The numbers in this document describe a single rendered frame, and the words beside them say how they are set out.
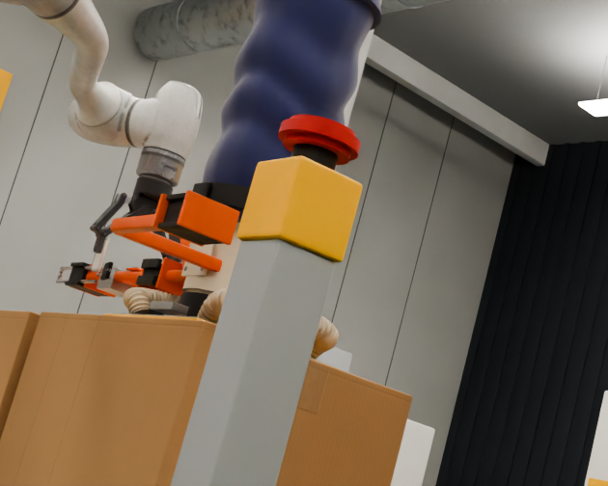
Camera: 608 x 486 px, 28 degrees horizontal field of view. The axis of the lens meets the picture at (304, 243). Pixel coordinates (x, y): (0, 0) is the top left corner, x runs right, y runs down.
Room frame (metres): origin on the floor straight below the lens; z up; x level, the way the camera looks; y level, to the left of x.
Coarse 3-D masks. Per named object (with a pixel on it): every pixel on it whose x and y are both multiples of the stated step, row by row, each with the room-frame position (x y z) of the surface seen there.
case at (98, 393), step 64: (64, 320) 2.10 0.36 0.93; (128, 320) 1.89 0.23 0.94; (192, 320) 1.72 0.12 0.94; (64, 384) 2.03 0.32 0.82; (128, 384) 1.83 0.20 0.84; (192, 384) 1.69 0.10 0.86; (320, 384) 1.81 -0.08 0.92; (0, 448) 2.18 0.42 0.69; (64, 448) 1.96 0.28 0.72; (128, 448) 1.78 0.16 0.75; (320, 448) 1.82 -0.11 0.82; (384, 448) 1.88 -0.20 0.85
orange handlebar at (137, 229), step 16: (112, 224) 1.86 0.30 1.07; (128, 224) 1.81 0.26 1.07; (144, 224) 1.76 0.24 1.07; (144, 240) 1.89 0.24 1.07; (160, 240) 1.90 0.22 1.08; (176, 256) 1.93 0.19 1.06; (192, 256) 1.94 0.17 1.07; (208, 256) 1.95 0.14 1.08; (96, 272) 2.48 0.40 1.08; (128, 272) 2.34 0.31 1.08; (176, 272) 2.18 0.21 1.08
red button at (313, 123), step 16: (288, 128) 0.96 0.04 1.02; (304, 128) 0.95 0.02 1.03; (320, 128) 0.95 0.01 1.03; (336, 128) 0.95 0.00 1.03; (288, 144) 0.98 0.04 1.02; (304, 144) 0.96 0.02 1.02; (320, 144) 0.95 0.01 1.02; (336, 144) 0.96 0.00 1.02; (352, 144) 0.96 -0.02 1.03; (320, 160) 0.96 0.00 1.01; (336, 160) 0.97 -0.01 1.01
